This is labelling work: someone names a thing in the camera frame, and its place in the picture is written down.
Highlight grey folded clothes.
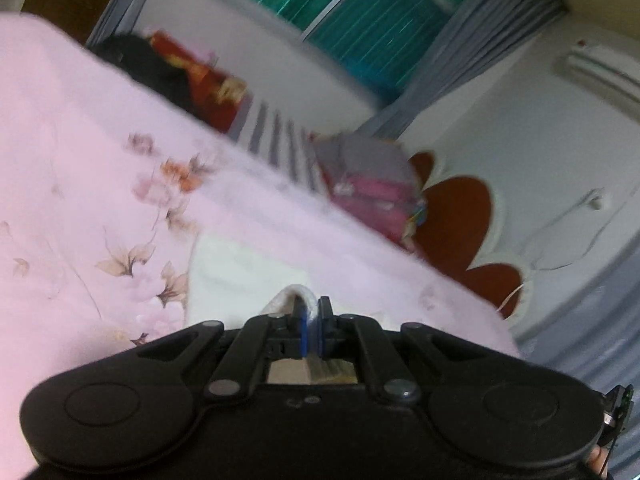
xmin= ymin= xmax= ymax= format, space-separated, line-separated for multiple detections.
xmin=312 ymin=132 xmax=420 ymax=197

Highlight red patterned cloth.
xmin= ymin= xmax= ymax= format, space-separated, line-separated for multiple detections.
xmin=147 ymin=30 xmax=252 ymax=134

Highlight white air conditioner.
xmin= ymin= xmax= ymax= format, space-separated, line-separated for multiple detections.
xmin=556 ymin=37 xmax=640 ymax=112

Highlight white and brown scalloped headboard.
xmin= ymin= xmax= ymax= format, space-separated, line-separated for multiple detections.
xmin=407 ymin=150 xmax=537 ymax=332

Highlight grey and white striped cloth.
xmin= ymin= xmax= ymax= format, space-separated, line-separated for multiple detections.
xmin=227 ymin=100 xmax=327 ymax=194

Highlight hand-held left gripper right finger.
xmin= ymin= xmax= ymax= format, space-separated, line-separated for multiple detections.
xmin=316 ymin=296 xmax=489 ymax=406

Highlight window with green pane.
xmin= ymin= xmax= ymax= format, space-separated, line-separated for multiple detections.
xmin=177 ymin=0 xmax=483 ymax=103

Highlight lilac patterned curtain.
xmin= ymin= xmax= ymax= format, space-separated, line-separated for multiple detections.
xmin=520 ymin=240 xmax=640 ymax=480

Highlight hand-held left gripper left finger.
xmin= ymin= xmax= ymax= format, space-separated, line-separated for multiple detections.
xmin=135 ymin=295 xmax=308 ymax=402

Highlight pink floral bed sheet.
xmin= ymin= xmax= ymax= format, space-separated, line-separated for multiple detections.
xmin=0 ymin=12 xmax=522 ymax=480

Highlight white cable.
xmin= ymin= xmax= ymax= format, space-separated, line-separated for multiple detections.
xmin=500 ymin=192 xmax=607 ymax=312

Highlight black cloth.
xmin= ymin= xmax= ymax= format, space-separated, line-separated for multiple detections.
xmin=92 ymin=34 xmax=212 ymax=122

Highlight colourful printed cloth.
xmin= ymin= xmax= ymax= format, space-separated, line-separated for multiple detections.
xmin=400 ymin=194 xmax=432 ymax=247

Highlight grey window curtain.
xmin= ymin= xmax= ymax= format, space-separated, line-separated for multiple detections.
xmin=360 ymin=0 xmax=572 ymax=141
xmin=85 ymin=0 xmax=167 ymax=52

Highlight white knitted sweater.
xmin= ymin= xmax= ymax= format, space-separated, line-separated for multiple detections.
xmin=185 ymin=234 xmax=362 ymax=387

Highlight pink folded clothes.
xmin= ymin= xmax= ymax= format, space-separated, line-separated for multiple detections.
xmin=325 ymin=175 xmax=422 ymax=252

